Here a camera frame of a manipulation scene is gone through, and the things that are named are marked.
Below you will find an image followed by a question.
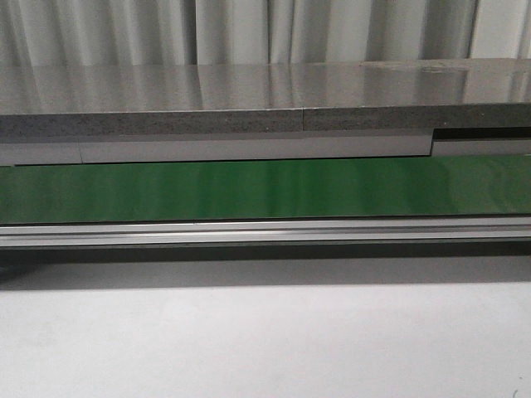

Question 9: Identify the aluminium front conveyor rail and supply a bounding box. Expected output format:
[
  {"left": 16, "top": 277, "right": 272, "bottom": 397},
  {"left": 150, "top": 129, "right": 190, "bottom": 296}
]
[{"left": 1, "top": 216, "right": 530, "bottom": 248}]

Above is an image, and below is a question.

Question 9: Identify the green conveyor belt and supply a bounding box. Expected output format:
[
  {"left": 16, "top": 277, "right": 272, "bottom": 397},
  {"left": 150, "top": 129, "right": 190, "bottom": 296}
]
[{"left": 1, "top": 155, "right": 530, "bottom": 225}]

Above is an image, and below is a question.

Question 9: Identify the white pleated curtain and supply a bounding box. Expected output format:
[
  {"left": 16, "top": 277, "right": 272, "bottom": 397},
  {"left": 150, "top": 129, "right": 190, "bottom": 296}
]
[{"left": 1, "top": 1, "right": 530, "bottom": 66}]

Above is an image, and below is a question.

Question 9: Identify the grey rear conveyor rail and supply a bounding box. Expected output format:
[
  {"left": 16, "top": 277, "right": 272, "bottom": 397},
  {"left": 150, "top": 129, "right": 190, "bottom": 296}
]
[{"left": 1, "top": 129, "right": 433, "bottom": 166}]

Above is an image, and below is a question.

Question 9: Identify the grey rear rail right segment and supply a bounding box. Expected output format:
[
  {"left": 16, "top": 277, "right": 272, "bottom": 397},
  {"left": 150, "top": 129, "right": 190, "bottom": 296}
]
[{"left": 431, "top": 138, "right": 531, "bottom": 156}]

